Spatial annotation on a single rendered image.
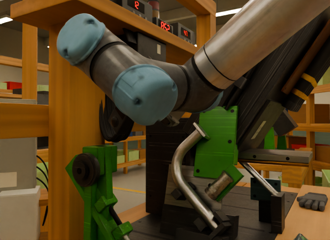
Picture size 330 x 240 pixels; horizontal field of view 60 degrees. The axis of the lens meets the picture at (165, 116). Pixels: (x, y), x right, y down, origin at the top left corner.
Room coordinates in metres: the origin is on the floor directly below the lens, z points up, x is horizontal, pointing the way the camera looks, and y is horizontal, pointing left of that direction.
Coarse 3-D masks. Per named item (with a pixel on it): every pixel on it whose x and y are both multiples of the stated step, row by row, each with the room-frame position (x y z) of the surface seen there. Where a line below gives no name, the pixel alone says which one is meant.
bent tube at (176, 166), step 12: (192, 132) 0.83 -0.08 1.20; (204, 132) 0.84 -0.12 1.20; (180, 144) 0.84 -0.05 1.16; (192, 144) 0.82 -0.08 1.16; (180, 156) 0.83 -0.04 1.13; (180, 168) 0.83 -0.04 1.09; (180, 180) 0.81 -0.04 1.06; (192, 192) 0.78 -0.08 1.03; (192, 204) 0.77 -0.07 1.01; (204, 204) 0.76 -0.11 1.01; (204, 216) 0.74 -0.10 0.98
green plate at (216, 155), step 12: (216, 108) 0.84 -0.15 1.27; (228, 108) 0.83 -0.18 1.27; (204, 120) 0.85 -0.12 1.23; (216, 120) 0.83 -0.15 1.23; (228, 120) 0.82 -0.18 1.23; (216, 132) 0.83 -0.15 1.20; (228, 132) 0.81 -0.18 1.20; (204, 144) 0.83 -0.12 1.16; (216, 144) 0.82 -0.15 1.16; (228, 144) 0.80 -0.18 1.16; (204, 156) 0.82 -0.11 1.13; (216, 156) 0.81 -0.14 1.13; (228, 156) 0.79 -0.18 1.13; (204, 168) 0.81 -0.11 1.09; (216, 168) 0.80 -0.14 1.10
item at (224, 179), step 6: (222, 174) 0.75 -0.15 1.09; (228, 174) 0.76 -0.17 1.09; (216, 180) 0.75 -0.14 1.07; (222, 180) 0.74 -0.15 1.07; (228, 180) 0.74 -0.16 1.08; (210, 186) 0.76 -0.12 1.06; (216, 186) 0.75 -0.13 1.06; (222, 186) 0.75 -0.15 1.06; (210, 192) 0.75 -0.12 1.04; (216, 192) 0.75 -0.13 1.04; (216, 198) 0.76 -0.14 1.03
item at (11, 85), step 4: (0, 84) 7.13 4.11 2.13; (4, 84) 7.22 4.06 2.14; (8, 84) 7.37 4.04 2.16; (12, 84) 7.41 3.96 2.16; (16, 84) 7.51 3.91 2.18; (20, 84) 7.61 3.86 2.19; (0, 88) 7.13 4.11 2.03; (4, 88) 7.22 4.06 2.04; (8, 88) 7.36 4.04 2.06; (12, 88) 7.41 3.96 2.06; (16, 88) 7.51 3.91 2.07; (20, 88) 7.61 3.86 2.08; (40, 88) 8.10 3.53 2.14; (44, 88) 8.22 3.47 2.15; (48, 88) 8.35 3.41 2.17; (4, 92) 7.13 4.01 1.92; (8, 92) 7.22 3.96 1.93; (12, 92) 7.31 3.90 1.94
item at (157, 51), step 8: (136, 32) 0.86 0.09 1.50; (136, 40) 0.86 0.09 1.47; (144, 40) 0.89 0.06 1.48; (152, 40) 0.93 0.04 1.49; (136, 48) 0.86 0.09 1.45; (144, 48) 0.89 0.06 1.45; (152, 48) 0.93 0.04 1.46; (160, 48) 0.97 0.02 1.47; (144, 56) 0.89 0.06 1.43; (152, 56) 0.93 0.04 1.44; (160, 56) 0.97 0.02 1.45
